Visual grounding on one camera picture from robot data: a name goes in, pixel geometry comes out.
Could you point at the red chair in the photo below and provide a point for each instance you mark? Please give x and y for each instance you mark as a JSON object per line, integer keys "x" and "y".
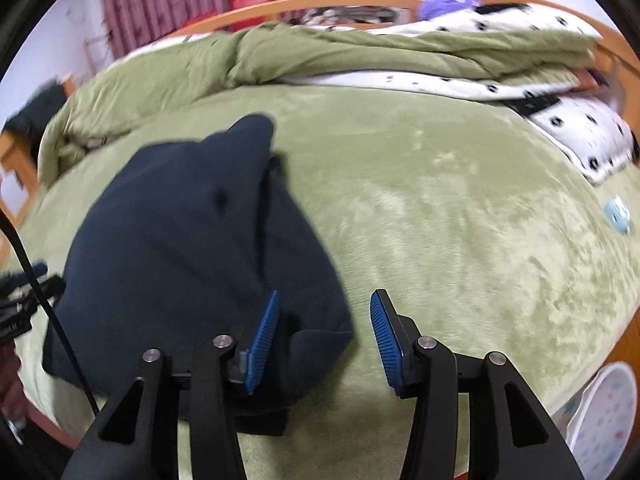
{"x": 241, "y": 4}

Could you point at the wooden bed frame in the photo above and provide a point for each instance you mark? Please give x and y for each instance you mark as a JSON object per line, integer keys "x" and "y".
{"x": 614, "y": 55}

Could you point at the small light-blue toy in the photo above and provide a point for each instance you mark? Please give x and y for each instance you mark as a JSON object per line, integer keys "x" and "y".
{"x": 618, "y": 214}

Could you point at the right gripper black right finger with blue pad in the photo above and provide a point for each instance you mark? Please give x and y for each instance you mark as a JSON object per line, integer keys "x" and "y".
{"x": 511, "y": 434}

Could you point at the black jacket on footboard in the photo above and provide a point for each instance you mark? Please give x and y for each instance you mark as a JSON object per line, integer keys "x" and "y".
{"x": 31, "y": 120}

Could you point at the black remote on quilt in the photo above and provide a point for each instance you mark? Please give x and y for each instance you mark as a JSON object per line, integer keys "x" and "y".
{"x": 500, "y": 7}

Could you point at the green folded quilt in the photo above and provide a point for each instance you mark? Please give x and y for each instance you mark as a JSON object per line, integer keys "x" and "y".
{"x": 518, "y": 51}

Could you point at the white flower-print pillow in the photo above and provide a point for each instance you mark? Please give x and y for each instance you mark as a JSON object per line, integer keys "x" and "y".
{"x": 596, "y": 140}

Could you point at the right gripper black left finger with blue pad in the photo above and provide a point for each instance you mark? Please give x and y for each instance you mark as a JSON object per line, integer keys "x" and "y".
{"x": 135, "y": 435}

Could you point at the star-print laundry basket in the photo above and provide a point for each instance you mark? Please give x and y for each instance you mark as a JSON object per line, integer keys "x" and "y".
{"x": 596, "y": 422}

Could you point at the purple plush toy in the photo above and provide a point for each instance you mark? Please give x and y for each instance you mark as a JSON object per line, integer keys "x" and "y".
{"x": 430, "y": 9}

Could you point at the dark navy sweater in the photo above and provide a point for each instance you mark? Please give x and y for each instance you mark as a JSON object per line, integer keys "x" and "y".
{"x": 179, "y": 248}

